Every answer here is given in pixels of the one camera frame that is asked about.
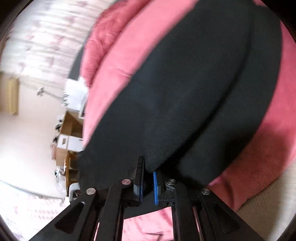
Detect pink duvet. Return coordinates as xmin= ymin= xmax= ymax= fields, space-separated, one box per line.
xmin=81 ymin=3 xmax=144 ymax=86

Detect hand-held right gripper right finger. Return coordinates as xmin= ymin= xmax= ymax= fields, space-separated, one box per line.
xmin=153 ymin=170 xmax=266 ymax=241

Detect patterned curtain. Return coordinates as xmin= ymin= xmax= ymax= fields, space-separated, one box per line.
xmin=5 ymin=0 xmax=116 ymax=78

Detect wooden cabinet desk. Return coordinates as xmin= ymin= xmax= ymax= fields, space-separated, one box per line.
xmin=58 ymin=111 xmax=84 ymax=138

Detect white cabinet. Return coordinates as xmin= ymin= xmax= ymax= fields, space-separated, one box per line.
xmin=56 ymin=134 xmax=85 ymax=153

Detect white chair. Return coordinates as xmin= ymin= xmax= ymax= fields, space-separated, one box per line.
xmin=68 ymin=183 xmax=81 ymax=200

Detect black pants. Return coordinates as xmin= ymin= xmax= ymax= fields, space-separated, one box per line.
xmin=77 ymin=0 xmax=284 ymax=218

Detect grey bed headboard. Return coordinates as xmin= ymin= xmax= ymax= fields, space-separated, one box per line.
xmin=68 ymin=46 xmax=85 ymax=81

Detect clear plastic bag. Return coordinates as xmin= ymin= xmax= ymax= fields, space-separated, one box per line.
xmin=54 ymin=166 xmax=68 ymax=187

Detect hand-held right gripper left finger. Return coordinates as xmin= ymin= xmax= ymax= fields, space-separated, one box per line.
xmin=28 ymin=156 xmax=145 ymax=241

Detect wooden panel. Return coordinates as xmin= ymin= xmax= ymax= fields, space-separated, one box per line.
xmin=0 ymin=72 xmax=21 ymax=115

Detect beige mattress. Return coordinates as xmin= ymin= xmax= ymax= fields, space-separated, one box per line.
xmin=235 ymin=167 xmax=296 ymax=241

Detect pink bed blanket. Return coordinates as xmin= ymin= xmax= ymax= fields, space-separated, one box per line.
xmin=82 ymin=0 xmax=296 ymax=241

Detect thin wall cable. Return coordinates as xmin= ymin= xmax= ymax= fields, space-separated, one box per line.
xmin=21 ymin=80 xmax=64 ymax=101

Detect white floral panel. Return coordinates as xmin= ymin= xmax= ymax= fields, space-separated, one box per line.
xmin=61 ymin=78 xmax=89 ymax=111

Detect white grey nightstand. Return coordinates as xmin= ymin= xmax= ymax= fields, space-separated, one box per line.
xmin=77 ymin=103 xmax=88 ymax=120

